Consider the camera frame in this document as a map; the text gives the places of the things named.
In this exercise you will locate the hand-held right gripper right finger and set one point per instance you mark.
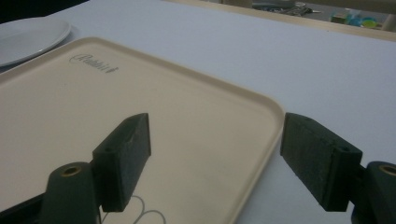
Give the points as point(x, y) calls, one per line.
point(314, 155)

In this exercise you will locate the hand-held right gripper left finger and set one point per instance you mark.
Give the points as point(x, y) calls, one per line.
point(123, 165)

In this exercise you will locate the beige plastic tray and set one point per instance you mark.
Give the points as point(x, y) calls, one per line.
point(77, 118)

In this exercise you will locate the green and blue toys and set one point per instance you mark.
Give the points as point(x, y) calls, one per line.
point(361, 19)

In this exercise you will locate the white plate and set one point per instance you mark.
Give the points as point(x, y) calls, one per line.
point(26, 37)

